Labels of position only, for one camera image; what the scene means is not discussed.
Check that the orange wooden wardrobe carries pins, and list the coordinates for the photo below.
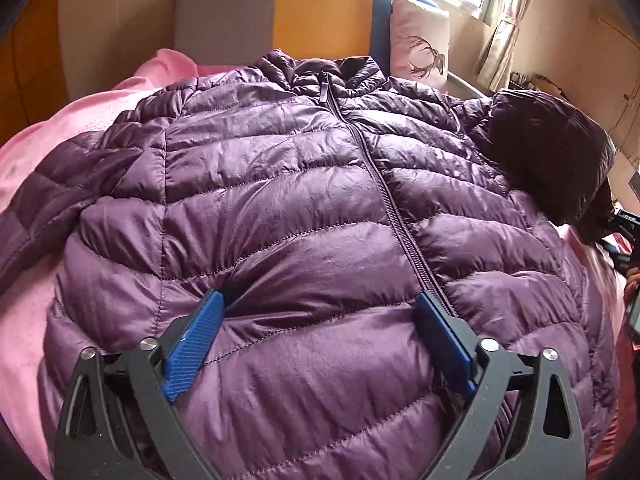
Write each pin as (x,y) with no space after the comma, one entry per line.
(35,50)

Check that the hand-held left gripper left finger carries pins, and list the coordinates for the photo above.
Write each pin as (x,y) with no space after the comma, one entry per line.
(194,341)

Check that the pink bedspread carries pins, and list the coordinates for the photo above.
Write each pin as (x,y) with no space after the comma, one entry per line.
(30,340)

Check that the grey yellow blue headboard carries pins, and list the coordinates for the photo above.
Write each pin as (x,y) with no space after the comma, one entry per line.
(310,15)

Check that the purple puffer jacket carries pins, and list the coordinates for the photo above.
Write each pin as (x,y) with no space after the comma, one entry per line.
(310,240)

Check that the grey metal bed rail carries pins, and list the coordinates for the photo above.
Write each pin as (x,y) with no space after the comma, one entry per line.
(470,85)

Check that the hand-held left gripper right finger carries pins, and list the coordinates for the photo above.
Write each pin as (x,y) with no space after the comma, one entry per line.
(446,346)

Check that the pink patterned curtain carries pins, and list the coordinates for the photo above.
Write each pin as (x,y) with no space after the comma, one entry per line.
(507,25)

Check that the pink deer print pillow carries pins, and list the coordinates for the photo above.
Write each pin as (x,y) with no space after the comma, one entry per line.
(420,40)

